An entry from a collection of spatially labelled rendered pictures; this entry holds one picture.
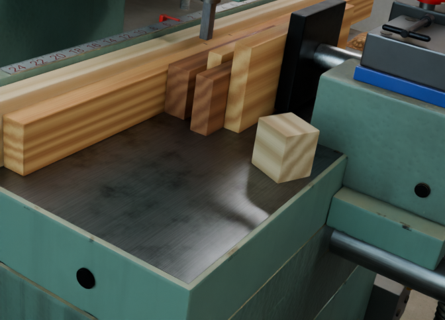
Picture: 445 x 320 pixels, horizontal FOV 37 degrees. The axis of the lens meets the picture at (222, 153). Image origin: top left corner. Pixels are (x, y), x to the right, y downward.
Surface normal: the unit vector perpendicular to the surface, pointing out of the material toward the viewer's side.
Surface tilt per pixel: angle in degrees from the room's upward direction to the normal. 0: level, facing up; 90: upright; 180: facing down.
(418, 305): 0
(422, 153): 90
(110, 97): 90
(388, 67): 90
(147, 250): 0
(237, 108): 90
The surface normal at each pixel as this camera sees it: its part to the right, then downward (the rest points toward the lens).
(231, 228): 0.13, -0.88
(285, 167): 0.55, 0.44
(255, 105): 0.84, 0.34
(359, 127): -0.53, 0.33
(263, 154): -0.83, 0.15
